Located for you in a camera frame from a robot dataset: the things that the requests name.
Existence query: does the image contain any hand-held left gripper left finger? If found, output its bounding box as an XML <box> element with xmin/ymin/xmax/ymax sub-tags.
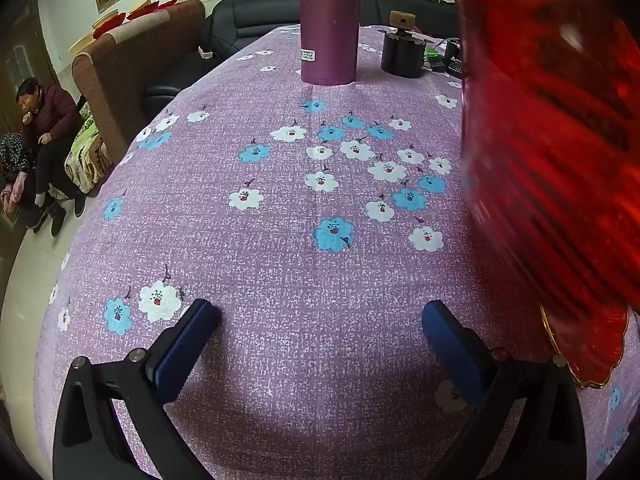
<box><xmin>52</xmin><ymin>298</ymin><xmax>222</xmax><ymax>480</ymax></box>

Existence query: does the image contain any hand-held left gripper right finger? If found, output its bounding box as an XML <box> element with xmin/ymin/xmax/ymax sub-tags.
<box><xmin>421</xmin><ymin>300</ymin><xmax>588</xmax><ymax>480</ymax></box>

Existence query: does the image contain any small red gold-rimmed plate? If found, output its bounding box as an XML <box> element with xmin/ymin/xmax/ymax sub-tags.
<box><xmin>446</xmin><ymin>0</ymin><xmax>640</xmax><ymax>311</ymax></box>

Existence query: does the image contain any purple floral tablecloth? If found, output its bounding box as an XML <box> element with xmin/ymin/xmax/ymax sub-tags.
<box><xmin>32</xmin><ymin>24</ymin><xmax>640</xmax><ymax>480</ymax></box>

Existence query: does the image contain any printed blanket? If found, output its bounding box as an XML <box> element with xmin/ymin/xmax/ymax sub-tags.
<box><xmin>64</xmin><ymin>102</ymin><xmax>108</xmax><ymax>196</ymax></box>

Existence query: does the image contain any brown fabric sofa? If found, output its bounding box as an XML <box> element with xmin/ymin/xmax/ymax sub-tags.
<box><xmin>71</xmin><ymin>0</ymin><xmax>206</xmax><ymax>166</ymax></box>

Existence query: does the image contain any black power adapter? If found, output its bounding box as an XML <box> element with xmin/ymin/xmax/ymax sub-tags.
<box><xmin>442</xmin><ymin>39</ymin><xmax>466</xmax><ymax>80</ymax></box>

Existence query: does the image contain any black jar with wooden stopper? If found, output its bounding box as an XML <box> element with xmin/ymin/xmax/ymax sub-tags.
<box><xmin>381</xmin><ymin>10</ymin><xmax>435</xmax><ymax>79</ymax></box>

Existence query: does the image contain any black leather sofa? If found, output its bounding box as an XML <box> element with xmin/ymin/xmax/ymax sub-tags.
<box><xmin>141</xmin><ymin>0</ymin><xmax>458</xmax><ymax>116</ymax></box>

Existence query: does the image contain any brown wooden door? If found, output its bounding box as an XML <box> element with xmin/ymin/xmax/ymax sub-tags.
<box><xmin>0</xmin><ymin>0</ymin><xmax>56</xmax><ymax>136</ymax></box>

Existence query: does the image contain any purple thermos bottle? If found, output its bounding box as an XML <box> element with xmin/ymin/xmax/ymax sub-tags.
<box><xmin>299</xmin><ymin>0</ymin><xmax>362</xmax><ymax>86</ymax></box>

